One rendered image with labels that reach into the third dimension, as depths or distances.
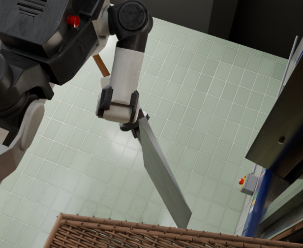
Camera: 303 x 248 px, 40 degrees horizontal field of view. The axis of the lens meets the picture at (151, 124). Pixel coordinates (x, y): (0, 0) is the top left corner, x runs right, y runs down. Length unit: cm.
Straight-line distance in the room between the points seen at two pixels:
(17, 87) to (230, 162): 210
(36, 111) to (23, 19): 25
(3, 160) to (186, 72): 225
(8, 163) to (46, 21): 39
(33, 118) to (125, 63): 31
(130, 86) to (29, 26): 33
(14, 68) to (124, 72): 33
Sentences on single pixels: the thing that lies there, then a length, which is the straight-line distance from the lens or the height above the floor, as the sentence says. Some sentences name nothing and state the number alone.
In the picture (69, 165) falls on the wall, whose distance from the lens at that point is 303.
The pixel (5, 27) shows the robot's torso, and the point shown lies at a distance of 122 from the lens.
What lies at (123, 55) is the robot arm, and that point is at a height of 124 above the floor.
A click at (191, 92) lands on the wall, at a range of 317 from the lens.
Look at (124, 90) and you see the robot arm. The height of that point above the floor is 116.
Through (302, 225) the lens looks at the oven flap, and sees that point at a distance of 104.
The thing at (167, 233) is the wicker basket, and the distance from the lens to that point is 74.
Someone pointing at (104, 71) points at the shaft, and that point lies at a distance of 183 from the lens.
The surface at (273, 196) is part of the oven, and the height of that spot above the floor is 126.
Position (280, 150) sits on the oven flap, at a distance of 181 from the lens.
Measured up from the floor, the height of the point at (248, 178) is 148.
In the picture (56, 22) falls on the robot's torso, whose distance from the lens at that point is 116.
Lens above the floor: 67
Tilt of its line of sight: 20 degrees up
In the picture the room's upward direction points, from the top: 24 degrees clockwise
